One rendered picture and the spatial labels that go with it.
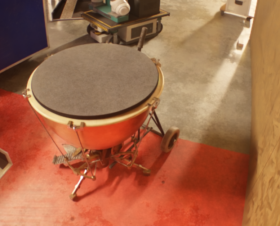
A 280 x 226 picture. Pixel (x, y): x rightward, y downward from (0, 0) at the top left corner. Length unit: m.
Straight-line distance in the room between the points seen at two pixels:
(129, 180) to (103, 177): 0.17
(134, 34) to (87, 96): 2.14
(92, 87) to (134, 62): 0.31
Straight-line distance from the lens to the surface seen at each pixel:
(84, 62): 1.52
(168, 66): 3.03
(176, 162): 2.05
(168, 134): 1.96
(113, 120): 1.18
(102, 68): 1.45
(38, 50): 3.09
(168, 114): 2.40
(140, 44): 1.69
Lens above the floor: 1.57
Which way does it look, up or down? 39 degrees down
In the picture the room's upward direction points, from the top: 3 degrees clockwise
